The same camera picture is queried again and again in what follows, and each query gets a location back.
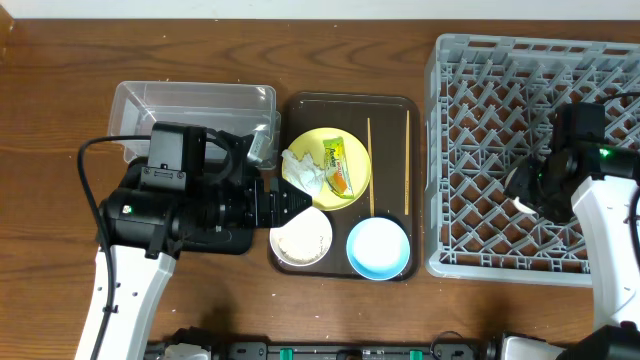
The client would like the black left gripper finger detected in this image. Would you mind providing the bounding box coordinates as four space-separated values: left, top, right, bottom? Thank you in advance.
277 178 313 206
277 205 310 227

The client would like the white bowl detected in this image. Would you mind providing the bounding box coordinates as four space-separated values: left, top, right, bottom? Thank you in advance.
269 207 333 267

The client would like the white rice pile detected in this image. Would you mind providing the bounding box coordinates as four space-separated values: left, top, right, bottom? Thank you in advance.
274 225 328 264

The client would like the green snack wrapper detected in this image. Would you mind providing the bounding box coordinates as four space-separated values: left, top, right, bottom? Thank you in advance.
323 137 354 199

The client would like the yellow plate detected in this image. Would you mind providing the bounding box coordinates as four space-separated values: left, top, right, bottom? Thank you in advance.
288 127 370 211

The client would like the light blue bowl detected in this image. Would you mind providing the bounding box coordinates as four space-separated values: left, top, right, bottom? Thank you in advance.
345 217 411 281

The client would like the wooden chopstick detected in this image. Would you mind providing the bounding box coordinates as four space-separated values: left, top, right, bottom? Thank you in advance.
367 118 375 217
404 110 411 216

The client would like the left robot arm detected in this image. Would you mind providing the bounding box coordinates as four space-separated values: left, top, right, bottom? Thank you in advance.
75 163 311 359

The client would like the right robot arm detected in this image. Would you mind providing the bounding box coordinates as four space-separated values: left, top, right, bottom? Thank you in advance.
485 143 639 359

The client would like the black plastic tray bin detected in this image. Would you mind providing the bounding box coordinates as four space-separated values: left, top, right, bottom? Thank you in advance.
183 229 253 255

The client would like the clear plastic bin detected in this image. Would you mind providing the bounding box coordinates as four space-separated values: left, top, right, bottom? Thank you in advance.
108 81 281 171

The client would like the dark brown serving tray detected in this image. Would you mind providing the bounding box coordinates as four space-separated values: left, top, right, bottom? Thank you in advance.
268 92 423 282

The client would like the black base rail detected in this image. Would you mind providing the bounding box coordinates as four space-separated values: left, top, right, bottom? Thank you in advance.
142 327 500 360

